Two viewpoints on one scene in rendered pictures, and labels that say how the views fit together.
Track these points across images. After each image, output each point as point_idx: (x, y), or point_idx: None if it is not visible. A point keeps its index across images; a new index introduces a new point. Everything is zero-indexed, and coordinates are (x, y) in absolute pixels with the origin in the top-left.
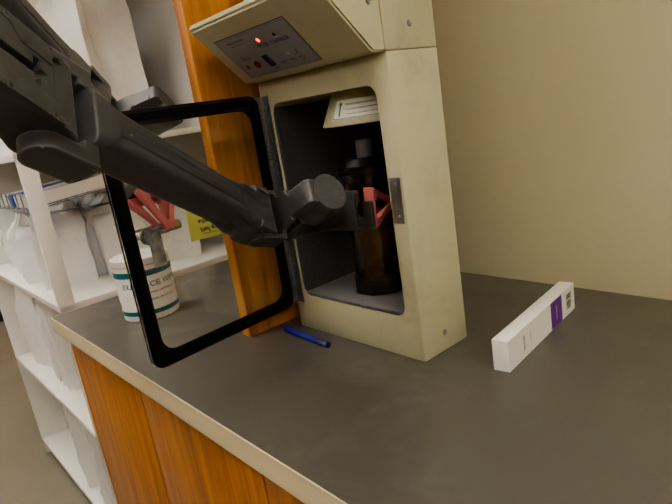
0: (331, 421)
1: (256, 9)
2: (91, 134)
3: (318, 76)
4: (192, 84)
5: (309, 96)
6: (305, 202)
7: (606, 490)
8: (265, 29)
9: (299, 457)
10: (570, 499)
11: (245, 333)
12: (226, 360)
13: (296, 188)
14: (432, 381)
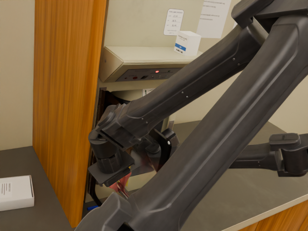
0: (189, 217)
1: (180, 64)
2: (281, 156)
3: (148, 80)
4: (88, 89)
5: (139, 89)
6: (178, 143)
7: (237, 183)
8: (168, 69)
9: (209, 230)
10: (239, 189)
11: (75, 226)
12: None
13: (172, 139)
14: None
